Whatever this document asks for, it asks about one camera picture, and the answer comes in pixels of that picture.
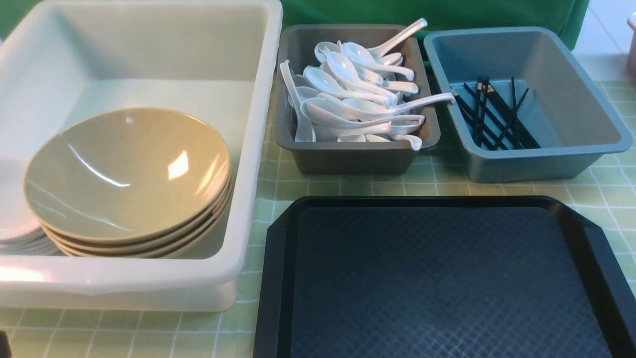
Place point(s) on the tan noodle bowl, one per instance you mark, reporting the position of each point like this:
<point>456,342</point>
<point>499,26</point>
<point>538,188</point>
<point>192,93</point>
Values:
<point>127,174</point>

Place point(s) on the black chopstick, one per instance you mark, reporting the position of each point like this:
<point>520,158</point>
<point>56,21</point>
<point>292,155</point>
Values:
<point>513,118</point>
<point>504,110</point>

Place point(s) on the white soup spoon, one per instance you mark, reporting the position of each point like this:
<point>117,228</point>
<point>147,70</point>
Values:
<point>359,55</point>

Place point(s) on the top stacked tan bowl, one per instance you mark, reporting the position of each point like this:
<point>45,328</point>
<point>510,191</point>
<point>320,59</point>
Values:
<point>158,246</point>

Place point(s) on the white spoon leaning left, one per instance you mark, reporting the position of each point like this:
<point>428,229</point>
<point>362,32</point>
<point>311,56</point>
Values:
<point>304,130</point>

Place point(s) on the white spoon over rim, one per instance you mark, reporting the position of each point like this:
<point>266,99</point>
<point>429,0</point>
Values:
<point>370,110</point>

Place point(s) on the pile of white spoons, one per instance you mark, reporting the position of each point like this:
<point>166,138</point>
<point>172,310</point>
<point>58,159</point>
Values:
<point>353,97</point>

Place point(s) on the black serving tray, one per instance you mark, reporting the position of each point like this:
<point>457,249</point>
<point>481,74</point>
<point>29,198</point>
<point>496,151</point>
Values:
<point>441,277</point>

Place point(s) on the grey spoon bin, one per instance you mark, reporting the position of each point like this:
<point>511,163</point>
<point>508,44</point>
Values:
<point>297,45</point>

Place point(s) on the large white plastic tub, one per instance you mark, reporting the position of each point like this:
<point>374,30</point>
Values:
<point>68,60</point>

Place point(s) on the white spoon sticking up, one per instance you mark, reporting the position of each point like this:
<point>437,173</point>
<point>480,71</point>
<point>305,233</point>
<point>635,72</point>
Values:
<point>385,47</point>

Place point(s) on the black chopsticks in bin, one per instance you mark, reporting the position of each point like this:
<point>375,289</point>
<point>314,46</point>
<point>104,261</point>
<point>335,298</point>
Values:
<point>479,113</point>

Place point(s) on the blue chopstick bin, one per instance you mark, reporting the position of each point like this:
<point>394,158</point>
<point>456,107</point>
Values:
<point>568,115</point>

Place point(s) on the green backdrop cloth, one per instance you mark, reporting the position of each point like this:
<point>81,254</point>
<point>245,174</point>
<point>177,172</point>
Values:
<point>563,17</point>

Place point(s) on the green checkered tablecloth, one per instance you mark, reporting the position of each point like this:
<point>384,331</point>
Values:
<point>605,193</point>

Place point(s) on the stack of white plates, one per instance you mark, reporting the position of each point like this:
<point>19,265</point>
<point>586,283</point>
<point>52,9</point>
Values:
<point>20,232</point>

